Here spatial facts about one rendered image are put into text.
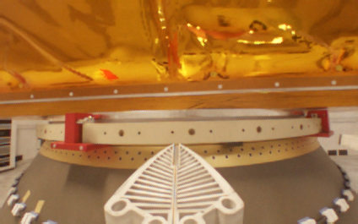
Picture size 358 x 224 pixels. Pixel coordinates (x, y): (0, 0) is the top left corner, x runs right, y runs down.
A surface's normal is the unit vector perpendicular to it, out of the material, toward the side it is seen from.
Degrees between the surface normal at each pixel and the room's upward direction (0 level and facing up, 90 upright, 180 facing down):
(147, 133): 90
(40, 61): 91
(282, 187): 62
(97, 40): 87
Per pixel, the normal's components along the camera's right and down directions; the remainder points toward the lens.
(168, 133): -0.03, -0.07
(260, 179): 0.18, -0.53
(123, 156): -0.15, -0.53
